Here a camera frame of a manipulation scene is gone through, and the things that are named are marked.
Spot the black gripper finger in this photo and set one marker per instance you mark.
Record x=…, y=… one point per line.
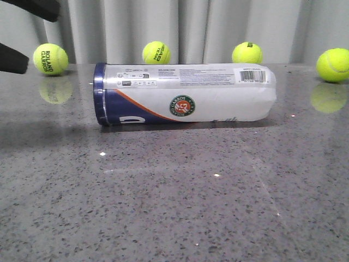
x=12, y=60
x=46, y=9

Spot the Wilson tennis ball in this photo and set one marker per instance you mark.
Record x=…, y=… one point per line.
x=247, y=52

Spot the plain yellow tennis ball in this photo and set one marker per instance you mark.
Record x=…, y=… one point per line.
x=332, y=65

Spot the Roland Garros tennis ball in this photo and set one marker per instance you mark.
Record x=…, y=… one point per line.
x=50, y=59

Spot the Head Team tennis ball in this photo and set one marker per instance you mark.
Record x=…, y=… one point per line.
x=156, y=52

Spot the white tennis ball can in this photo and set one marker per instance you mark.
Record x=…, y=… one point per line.
x=175, y=93

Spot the grey pleated curtain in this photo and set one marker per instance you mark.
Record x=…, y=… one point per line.
x=195, y=31

